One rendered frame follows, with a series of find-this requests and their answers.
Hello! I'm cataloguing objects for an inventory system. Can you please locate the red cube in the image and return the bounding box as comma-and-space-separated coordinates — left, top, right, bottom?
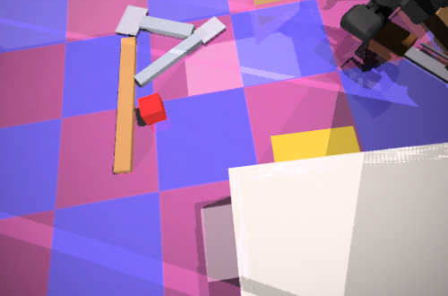
138, 93, 167, 125

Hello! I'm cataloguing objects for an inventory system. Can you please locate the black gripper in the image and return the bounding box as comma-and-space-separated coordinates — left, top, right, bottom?
340, 0, 394, 42

